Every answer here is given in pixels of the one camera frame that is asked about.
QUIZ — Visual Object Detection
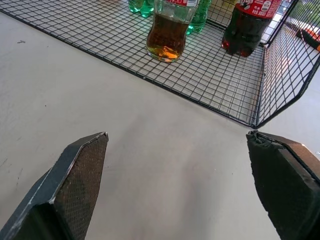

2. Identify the black wire mesh rack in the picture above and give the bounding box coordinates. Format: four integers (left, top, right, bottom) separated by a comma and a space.
0, 0, 320, 130

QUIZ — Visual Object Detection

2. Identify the glass cola bottle red label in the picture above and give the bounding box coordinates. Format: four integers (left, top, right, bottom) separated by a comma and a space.
146, 0, 201, 63

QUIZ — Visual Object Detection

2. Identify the green plastic soda bottle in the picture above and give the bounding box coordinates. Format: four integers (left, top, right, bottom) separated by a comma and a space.
128, 0, 155, 18
185, 0, 212, 35

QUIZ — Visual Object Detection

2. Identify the plastic cola bottle red label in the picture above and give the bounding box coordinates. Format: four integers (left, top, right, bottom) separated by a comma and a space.
221, 0, 283, 58

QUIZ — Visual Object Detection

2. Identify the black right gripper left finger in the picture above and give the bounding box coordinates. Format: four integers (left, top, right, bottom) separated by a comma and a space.
0, 131, 110, 240

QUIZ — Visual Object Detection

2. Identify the orange and black tool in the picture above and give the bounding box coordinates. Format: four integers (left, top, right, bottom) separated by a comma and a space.
295, 29, 320, 52

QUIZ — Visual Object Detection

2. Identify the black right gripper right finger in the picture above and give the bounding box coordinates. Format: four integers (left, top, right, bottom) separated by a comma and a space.
245, 130, 320, 240

